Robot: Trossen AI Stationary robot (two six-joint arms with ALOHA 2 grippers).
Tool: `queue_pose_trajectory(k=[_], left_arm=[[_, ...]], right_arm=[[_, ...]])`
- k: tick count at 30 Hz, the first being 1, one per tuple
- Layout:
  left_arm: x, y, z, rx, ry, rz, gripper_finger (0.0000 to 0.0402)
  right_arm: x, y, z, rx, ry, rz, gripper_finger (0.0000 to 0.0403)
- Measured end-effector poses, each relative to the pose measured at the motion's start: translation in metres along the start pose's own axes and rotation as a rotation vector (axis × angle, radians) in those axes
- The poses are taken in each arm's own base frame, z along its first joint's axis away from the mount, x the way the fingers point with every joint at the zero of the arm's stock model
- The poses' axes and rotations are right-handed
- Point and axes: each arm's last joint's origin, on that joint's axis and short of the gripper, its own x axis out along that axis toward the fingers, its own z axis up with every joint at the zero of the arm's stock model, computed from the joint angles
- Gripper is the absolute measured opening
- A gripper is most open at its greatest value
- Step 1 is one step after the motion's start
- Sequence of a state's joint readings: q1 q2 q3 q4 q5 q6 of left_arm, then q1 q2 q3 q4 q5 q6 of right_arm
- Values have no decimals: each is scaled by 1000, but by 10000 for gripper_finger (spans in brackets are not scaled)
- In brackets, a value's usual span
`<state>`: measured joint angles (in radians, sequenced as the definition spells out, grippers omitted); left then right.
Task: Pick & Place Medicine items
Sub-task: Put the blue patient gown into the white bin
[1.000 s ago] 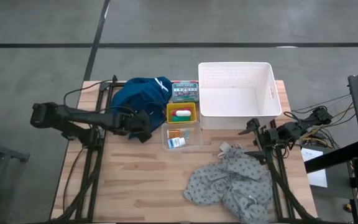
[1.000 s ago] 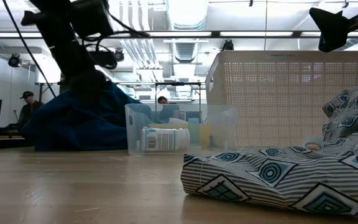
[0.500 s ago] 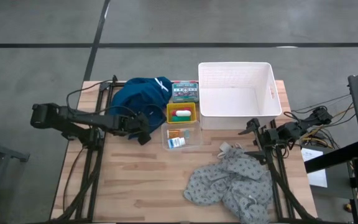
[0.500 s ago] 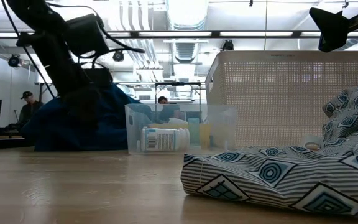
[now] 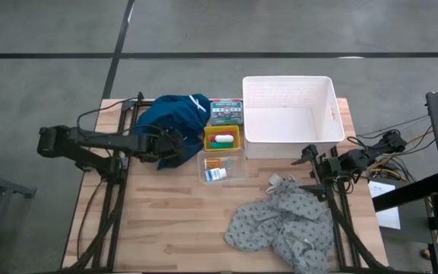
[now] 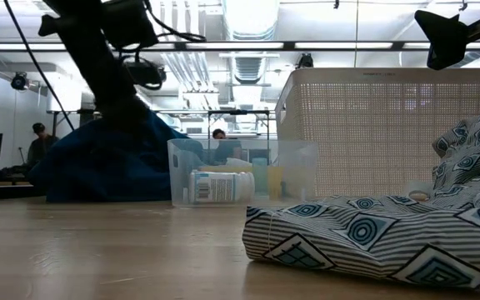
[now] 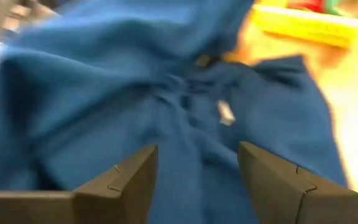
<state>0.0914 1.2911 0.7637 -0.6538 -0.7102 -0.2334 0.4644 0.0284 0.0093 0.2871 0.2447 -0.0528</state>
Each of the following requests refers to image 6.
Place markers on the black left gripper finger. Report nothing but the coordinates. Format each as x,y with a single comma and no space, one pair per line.
123,118

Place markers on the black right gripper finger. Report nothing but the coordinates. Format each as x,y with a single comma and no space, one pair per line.
446,39

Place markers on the dark blue scrub garment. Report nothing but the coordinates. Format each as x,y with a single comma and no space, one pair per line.
98,166

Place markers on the white bottle blue label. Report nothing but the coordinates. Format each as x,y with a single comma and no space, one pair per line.
219,187

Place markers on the small teal vial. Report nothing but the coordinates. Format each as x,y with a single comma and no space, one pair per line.
260,179

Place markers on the grey patterned hospital gown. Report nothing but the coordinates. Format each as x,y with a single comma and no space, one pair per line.
369,241

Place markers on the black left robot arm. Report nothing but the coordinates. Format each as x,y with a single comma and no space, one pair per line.
79,29

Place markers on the person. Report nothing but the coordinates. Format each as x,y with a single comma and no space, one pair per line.
42,150
225,150

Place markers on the white perforated laundry basket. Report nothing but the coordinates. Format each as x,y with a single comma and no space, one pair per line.
369,133

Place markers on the black overhead light beam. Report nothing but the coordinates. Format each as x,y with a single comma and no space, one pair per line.
288,46

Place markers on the clear plastic bin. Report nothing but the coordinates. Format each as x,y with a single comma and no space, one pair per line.
298,175

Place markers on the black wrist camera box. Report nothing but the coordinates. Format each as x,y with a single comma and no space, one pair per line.
129,23

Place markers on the black ceiling camera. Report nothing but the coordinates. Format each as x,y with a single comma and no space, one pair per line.
305,61
19,81

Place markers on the silver ceiling duct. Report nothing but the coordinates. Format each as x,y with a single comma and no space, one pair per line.
250,16

